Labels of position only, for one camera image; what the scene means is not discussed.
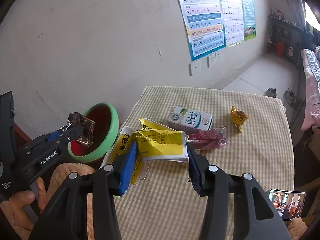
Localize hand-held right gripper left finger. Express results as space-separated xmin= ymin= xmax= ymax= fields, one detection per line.
xmin=29 ymin=141 xmax=139 ymax=240

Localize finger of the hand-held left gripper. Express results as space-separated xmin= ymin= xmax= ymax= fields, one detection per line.
xmin=46 ymin=124 xmax=84 ymax=147

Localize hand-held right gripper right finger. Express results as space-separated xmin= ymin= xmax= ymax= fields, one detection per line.
xmin=186 ymin=142 xmax=292 ymax=240

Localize clear brown wrapper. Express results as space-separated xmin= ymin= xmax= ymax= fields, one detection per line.
xmin=67 ymin=112 xmax=95 ymax=147

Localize yellow white paper packet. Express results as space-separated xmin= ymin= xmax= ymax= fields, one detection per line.
xmin=100 ymin=118 xmax=189 ymax=184

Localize green rimmed red bin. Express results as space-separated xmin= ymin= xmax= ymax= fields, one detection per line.
xmin=67 ymin=102 xmax=120 ymax=163

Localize person's left hand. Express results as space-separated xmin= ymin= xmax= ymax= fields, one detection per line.
xmin=9 ymin=179 xmax=49 ymax=230

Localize beige fleece clothing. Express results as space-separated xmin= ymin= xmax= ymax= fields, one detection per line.
xmin=286 ymin=217 xmax=309 ymax=240
xmin=47 ymin=163 xmax=97 ymax=240

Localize maroon snack wrapper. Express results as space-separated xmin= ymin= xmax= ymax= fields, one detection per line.
xmin=186 ymin=127 xmax=228 ymax=150

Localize white blue milk carton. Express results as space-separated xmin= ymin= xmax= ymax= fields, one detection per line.
xmin=166 ymin=106 xmax=213 ymax=133

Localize beige checked tablecloth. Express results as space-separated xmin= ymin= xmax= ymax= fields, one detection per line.
xmin=100 ymin=86 xmax=294 ymax=240

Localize golden yellow snack wrapper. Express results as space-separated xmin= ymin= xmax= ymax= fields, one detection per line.
xmin=230 ymin=106 xmax=250 ymax=133

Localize smartphone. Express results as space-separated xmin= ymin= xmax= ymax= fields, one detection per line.
xmin=267 ymin=189 xmax=307 ymax=221

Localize pink blanket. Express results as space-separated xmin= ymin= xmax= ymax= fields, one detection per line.
xmin=300 ymin=49 xmax=320 ymax=132

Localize dark shelf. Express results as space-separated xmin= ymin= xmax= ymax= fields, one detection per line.
xmin=266 ymin=9 xmax=308 ymax=64

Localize white wall plate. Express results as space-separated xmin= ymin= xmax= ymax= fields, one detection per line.
xmin=189 ymin=61 xmax=202 ymax=77

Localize blue bordered wall poster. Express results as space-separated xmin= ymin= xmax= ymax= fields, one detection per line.
xmin=172 ymin=0 xmax=227 ymax=62

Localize white wall poster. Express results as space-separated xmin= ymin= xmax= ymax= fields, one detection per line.
xmin=216 ymin=0 xmax=245 ymax=48

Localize green cartoon wall poster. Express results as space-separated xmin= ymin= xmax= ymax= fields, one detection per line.
xmin=240 ymin=0 xmax=257 ymax=41

